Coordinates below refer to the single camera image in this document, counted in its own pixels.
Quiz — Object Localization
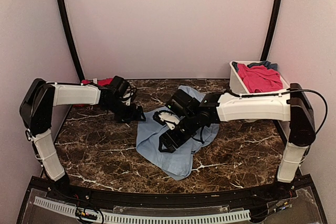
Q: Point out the red t-shirt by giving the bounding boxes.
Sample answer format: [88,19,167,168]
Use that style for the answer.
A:
[71,78,117,106]

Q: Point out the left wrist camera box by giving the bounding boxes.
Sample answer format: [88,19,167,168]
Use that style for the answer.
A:
[110,76,130,98]

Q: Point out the right electronics board with wires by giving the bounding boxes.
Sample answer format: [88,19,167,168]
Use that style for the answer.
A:
[266,198,292,216]

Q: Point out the dark blue garment in bin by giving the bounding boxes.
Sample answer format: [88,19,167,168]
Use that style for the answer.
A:
[232,61,278,72]

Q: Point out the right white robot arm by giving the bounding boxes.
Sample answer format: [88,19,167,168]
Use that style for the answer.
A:
[153,83,320,200]

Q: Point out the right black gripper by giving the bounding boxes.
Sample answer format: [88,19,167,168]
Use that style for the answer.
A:
[158,112,200,152]

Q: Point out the light blue shirt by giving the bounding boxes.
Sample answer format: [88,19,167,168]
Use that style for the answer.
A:
[135,85,221,182]

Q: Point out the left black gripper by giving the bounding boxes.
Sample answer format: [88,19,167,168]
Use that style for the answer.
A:
[104,98,146,123]

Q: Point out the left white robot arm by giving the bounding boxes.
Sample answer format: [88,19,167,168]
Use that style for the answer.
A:
[19,76,146,201]

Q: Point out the white slotted cable duct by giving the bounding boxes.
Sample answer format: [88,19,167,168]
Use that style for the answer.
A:
[34,197,250,223]

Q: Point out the right black frame post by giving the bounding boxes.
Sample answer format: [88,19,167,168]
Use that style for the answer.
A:
[260,0,281,61]

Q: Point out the white plastic laundry bin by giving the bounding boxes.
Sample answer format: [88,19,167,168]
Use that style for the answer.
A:
[229,61,290,94]

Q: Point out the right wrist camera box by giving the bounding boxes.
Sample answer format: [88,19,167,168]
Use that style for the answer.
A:
[165,89,200,117]

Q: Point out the black frame post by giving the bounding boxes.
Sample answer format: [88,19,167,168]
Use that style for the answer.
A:
[260,0,281,61]
[57,0,85,82]

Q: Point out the electronics board with wires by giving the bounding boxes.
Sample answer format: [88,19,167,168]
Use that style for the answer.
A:
[266,198,292,216]
[73,194,105,223]

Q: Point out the left black frame post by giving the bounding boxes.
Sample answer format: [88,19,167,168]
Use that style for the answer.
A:
[57,0,85,82]

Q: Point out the left electronics board with wires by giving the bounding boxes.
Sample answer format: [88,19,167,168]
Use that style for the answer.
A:
[73,194,105,223]

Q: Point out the pink garment in bin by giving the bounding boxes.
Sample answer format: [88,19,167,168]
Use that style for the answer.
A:
[237,63,284,93]

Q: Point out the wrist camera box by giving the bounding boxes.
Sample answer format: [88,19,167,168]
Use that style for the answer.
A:
[165,89,200,117]
[110,76,130,98]

